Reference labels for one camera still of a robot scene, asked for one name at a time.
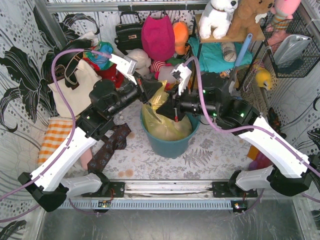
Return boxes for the yellow plastic trash bag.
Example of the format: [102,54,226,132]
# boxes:
[141,80,193,141]

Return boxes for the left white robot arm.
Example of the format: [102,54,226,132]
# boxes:
[18,77,163,212]

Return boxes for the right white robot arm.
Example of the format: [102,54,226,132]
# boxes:
[156,73,320,197]

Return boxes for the teal plastic trash bin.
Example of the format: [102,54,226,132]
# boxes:
[140,110,200,159]

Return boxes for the magenta felt bag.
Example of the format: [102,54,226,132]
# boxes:
[141,15,175,61]

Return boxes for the cream canvas tote bag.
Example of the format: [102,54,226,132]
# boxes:
[48,60,102,118]

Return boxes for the pink white plush doll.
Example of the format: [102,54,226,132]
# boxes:
[150,60,176,84]

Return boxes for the rainbow striped cloth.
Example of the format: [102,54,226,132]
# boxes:
[164,57,198,93]

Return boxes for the red garment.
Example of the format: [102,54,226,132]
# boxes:
[96,64,124,89]

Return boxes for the white fluffy plush lamb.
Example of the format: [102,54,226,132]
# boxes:
[127,48,151,76]

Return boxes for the colourful striped cloth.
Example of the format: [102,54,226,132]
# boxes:
[82,41,114,72]

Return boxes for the black leather handbag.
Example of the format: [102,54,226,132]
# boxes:
[114,11,144,55]

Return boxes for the teal cloth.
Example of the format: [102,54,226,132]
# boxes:
[188,37,253,73]

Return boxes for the dark patterned necktie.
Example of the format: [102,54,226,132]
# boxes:
[87,123,131,173]

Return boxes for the orange plush toy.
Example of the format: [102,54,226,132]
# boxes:
[172,21,189,55]

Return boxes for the black hat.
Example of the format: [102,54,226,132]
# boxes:
[55,39,92,67]

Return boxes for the yellow plush duck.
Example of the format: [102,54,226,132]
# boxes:
[252,60,272,91]

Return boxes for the pink cloth roll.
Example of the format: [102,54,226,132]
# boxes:
[79,148,93,170]

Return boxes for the white plush dog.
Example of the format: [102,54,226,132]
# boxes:
[199,0,239,40]

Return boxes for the orange checkered cloth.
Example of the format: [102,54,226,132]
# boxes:
[37,116,73,166]

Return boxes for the light blue squeegee tool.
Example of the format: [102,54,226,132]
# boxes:
[228,33,253,94]

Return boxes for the brown teddy bear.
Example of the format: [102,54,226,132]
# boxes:
[227,0,275,41]

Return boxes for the grey foil pouch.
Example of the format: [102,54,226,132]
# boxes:
[273,34,312,65]

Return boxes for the pink plush toy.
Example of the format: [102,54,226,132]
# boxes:
[270,0,301,25]

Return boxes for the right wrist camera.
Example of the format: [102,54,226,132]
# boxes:
[170,63,192,96]

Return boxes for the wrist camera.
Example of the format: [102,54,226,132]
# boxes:
[109,54,138,85]
[170,63,192,96]

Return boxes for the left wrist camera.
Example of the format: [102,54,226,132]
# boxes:
[109,54,138,85]

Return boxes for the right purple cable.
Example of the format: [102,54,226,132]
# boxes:
[183,56,320,203]

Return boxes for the purple cable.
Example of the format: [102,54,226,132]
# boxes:
[183,56,320,203]
[0,48,113,222]

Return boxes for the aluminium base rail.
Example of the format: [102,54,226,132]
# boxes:
[57,178,305,201]

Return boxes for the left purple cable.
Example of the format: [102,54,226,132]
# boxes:
[0,48,113,222]

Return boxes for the black wire basket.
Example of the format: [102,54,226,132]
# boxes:
[261,12,320,78]

